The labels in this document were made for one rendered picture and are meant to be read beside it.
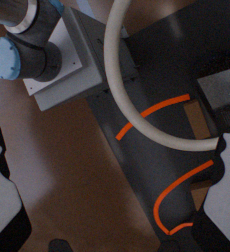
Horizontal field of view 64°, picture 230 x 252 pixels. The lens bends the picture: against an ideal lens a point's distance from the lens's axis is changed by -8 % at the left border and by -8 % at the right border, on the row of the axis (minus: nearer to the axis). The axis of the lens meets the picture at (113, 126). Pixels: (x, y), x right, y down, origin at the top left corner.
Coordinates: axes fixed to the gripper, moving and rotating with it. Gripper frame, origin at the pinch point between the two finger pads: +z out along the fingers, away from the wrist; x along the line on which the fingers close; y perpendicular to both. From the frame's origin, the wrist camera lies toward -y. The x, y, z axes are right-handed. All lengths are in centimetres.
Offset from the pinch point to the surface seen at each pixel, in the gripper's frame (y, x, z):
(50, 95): 30, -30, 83
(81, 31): -1, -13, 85
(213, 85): 19, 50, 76
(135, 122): 15.4, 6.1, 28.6
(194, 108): 52, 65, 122
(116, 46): -1.1, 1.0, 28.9
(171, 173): 118, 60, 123
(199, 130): 68, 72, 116
